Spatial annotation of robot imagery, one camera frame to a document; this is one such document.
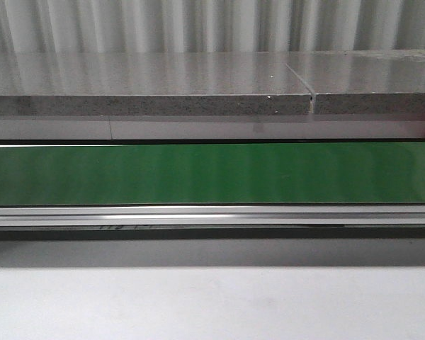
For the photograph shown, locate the white base panel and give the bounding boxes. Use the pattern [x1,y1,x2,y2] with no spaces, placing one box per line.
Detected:
[0,115,425,141]

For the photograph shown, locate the green conveyor belt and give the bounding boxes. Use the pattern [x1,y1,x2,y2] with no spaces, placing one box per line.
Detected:
[0,142,425,206]

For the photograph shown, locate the grey stone countertop slab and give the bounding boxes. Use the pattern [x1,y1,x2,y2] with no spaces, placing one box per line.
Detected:
[0,52,311,118]

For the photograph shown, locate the white pleated curtain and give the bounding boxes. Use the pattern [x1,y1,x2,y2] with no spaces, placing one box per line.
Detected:
[0,1,425,53]

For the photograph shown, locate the aluminium conveyor side rail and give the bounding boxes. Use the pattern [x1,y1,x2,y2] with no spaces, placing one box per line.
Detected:
[0,204,425,232]

